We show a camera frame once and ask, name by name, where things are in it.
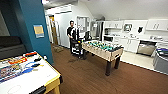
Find black wheeled cart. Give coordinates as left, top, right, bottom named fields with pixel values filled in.
left=69, top=28, right=84, bottom=60

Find foosball table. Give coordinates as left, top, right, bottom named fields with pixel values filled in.
left=80, top=39, right=125, bottom=77

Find person in black shirt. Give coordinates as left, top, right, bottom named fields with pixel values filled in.
left=65, top=19, right=81, bottom=56

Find cardboard box on floor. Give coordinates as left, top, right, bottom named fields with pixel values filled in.
left=53, top=44, right=64, bottom=54

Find brown wooden door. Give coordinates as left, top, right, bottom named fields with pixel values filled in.
left=49, top=16, right=60, bottom=48

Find white base cabinets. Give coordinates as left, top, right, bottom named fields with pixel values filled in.
left=103, top=33, right=141, bottom=54

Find yellow poster on pillar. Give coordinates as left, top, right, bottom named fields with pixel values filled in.
left=32, top=24, right=45, bottom=39

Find black round paddle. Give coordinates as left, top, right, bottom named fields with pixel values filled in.
left=33, top=58, right=43, bottom=63

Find flat red object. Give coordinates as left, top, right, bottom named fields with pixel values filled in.
left=24, top=51, right=38, bottom=58

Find white air hockey table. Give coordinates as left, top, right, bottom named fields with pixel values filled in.
left=0, top=49, right=64, bottom=94

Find red orange game box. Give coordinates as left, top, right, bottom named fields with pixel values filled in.
left=7, top=55, right=28, bottom=66

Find dark grey sofa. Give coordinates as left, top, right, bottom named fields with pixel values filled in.
left=0, top=35, right=28, bottom=61

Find grey trash bins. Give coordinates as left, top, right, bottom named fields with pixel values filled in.
left=152, top=46, right=168, bottom=76

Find purple colourful board game box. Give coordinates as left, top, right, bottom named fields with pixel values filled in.
left=0, top=61, right=23, bottom=83

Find black paddle with wooden handle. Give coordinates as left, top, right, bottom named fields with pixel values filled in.
left=31, top=63, right=45, bottom=69

